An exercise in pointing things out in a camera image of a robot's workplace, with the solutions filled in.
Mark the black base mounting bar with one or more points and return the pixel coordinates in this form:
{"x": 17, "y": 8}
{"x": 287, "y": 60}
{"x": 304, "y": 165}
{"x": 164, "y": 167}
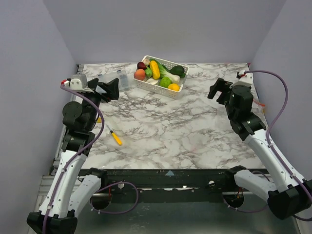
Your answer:
{"x": 164, "y": 186}

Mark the aluminium extrusion rail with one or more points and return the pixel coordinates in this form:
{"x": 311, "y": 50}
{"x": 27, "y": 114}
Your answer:
{"x": 50, "y": 173}

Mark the yellow toy lemon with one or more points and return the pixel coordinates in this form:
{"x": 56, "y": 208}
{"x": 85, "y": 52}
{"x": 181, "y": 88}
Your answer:
{"x": 174, "y": 87}

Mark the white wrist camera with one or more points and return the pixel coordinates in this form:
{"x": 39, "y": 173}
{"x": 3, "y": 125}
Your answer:
{"x": 76, "y": 83}
{"x": 245, "y": 78}

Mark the dark green toy avocado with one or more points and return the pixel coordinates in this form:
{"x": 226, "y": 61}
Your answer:
{"x": 177, "y": 70}

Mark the toy garlic bulb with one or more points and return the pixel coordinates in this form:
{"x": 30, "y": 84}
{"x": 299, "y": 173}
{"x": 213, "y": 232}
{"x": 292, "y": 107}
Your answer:
{"x": 146, "y": 61}

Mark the toy bok choy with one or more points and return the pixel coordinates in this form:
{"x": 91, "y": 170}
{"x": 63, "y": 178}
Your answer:
{"x": 164, "y": 73}

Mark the yellow toy corn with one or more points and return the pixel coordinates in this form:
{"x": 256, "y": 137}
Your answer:
{"x": 155, "y": 69}

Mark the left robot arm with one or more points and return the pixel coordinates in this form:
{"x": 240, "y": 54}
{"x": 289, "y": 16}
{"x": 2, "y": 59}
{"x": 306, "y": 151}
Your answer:
{"x": 58, "y": 214}

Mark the white perforated plastic basket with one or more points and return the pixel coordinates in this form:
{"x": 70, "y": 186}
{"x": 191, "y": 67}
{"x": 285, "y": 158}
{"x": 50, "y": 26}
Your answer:
{"x": 158, "y": 89}

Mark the lime green toy fruit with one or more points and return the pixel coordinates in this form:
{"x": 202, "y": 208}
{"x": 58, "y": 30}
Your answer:
{"x": 165, "y": 82}

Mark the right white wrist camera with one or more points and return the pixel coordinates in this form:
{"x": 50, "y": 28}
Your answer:
{"x": 245, "y": 78}

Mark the light green toy vegetable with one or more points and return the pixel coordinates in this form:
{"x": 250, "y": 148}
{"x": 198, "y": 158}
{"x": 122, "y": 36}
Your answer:
{"x": 148, "y": 72}

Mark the clear orange zip bag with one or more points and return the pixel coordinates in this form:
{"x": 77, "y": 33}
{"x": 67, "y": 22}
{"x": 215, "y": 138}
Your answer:
{"x": 259, "y": 107}

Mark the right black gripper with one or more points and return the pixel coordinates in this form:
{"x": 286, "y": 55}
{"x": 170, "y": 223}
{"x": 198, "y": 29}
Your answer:
{"x": 222, "y": 90}

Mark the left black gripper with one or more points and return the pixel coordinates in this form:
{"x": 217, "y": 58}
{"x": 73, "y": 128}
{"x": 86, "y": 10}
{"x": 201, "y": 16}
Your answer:
{"x": 111, "y": 88}

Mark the clear plastic parts box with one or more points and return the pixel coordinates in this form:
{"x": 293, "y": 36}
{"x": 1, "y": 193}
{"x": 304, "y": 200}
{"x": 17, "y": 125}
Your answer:
{"x": 123, "y": 84}

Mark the white toy mushroom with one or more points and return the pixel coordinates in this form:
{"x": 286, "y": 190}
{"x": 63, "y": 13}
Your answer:
{"x": 152, "y": 81}

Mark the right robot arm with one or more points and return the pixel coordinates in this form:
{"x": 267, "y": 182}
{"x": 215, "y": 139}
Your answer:
{"x": 288, "y": 192}

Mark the toy peach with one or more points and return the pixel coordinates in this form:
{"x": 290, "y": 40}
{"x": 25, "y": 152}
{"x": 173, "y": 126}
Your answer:
{"x": 140, "y": 74}

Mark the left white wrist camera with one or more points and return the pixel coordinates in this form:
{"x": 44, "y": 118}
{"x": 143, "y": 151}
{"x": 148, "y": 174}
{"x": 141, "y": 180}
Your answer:
{"x": 76, "y": 83}

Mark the yellow handled screwdriver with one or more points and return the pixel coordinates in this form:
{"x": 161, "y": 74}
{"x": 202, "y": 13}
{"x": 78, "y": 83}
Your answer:
{"x": 116, "y": 138}

